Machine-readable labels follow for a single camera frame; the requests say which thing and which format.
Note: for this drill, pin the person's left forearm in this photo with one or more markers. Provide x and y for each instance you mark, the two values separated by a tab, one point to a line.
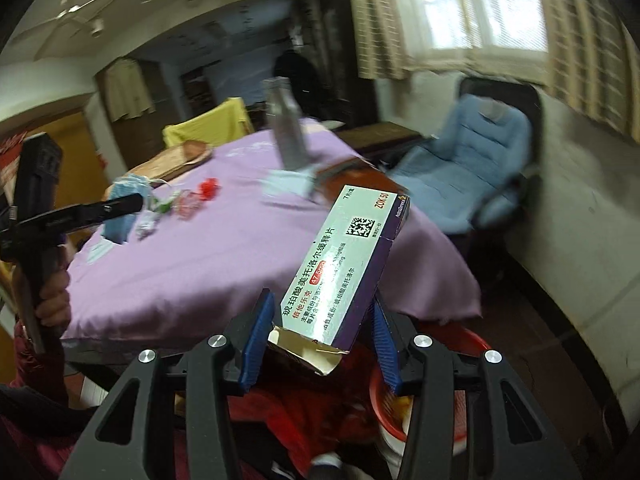
25	360

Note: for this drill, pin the person's left hand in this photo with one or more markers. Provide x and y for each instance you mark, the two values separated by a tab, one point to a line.
52	305

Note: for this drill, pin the gold patterned pillow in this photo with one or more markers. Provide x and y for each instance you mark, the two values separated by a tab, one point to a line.
185	155

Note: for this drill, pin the blue seat cushion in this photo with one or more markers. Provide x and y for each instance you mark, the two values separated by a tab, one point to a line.
465	160

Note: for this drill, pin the yellow cloth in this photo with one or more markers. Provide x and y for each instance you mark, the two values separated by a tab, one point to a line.
210	120

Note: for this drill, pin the black hanging coat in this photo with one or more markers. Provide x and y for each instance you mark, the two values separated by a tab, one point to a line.
295	75

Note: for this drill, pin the silver purple medicine box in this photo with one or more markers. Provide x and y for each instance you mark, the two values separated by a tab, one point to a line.
340	260

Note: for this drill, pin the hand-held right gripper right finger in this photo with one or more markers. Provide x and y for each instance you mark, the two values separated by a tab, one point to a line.
387	355

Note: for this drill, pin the brown wooden wardrobe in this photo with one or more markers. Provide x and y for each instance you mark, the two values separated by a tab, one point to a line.
165	95

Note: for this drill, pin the white plastic bucket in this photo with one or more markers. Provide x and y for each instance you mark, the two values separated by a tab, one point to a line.
395	447

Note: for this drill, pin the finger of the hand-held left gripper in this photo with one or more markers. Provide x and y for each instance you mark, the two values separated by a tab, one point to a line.
87	219
115	205

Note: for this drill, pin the plaid curtain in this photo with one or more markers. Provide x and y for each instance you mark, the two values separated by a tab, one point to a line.
590	35
385	20

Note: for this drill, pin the brown leather wallet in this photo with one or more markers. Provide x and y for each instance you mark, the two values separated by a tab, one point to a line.
360	175

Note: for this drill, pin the blue face mask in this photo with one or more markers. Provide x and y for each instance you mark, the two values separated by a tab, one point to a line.
125	185

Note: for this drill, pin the green tissue packet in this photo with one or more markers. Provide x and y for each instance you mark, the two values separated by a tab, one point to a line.
165	205

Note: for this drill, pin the red flower candy wrapper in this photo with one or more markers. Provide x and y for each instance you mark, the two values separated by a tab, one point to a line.
210	190

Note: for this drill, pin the white framed window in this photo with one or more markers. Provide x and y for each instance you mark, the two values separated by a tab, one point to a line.
475	10

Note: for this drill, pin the steel water bottle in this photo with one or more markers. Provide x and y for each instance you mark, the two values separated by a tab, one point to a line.
287	130

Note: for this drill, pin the red plastic basket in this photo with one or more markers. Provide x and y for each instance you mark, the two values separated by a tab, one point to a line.
465	347

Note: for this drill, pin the clear plastic wrapper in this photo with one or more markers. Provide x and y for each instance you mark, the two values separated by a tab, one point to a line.
186	205

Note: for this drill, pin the white ceiling fan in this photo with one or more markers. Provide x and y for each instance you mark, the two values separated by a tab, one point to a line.
67	12

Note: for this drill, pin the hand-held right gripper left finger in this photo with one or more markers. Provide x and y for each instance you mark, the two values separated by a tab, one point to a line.
255	345

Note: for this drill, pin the blue cushioned chair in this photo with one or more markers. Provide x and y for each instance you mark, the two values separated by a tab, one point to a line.
500	89

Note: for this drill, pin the beige hanging shirt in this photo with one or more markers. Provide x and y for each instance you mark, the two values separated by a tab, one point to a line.
131	87

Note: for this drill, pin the dark cabinet with picture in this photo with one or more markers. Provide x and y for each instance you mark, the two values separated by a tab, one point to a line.
345	50

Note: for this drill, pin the dark wooden side table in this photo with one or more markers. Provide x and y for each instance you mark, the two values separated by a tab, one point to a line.
380	136

